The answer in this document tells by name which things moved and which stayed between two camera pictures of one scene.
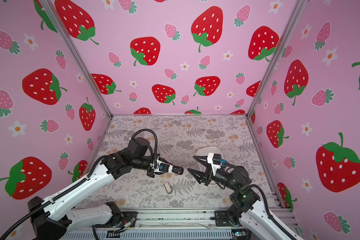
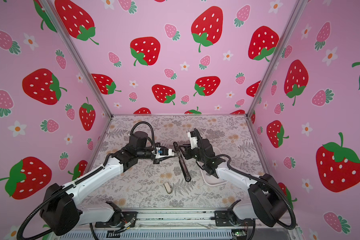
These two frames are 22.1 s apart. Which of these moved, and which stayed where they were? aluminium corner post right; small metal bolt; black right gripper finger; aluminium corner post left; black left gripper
Moved: black left gripper; black right gripper finger
Stayed: aluminium corner post left; small metal bolt; aluminium corner post right
